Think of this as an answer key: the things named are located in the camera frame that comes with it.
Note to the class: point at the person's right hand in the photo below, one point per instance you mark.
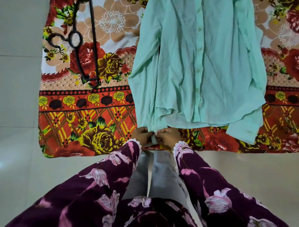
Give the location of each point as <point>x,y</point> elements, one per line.
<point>169,136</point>

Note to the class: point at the person's left hand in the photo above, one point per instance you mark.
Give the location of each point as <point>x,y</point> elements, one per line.
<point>139,135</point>

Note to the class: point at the person's right thumb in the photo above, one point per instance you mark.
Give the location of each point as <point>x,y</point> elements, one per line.
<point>159,133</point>

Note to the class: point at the person's left thumb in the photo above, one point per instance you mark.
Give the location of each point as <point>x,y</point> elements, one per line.
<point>149,133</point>

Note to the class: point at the mint green button shirt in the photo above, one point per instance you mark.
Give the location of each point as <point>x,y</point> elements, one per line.
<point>198,67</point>

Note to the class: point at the person's right forearm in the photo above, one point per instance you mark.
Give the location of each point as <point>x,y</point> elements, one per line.
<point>224,189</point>

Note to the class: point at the person's left forearm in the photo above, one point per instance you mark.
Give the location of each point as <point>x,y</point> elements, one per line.
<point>93,184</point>

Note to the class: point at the person's grey trousers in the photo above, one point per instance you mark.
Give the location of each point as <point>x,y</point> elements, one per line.
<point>161,175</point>

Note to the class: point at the floral red bedsheet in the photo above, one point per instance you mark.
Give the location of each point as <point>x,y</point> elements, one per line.
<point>88,112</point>

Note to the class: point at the person's purple floral dress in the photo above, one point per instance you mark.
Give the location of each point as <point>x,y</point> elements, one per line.
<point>149,212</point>

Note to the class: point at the black clothes hanger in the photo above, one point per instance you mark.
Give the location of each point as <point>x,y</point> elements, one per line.
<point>79,44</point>

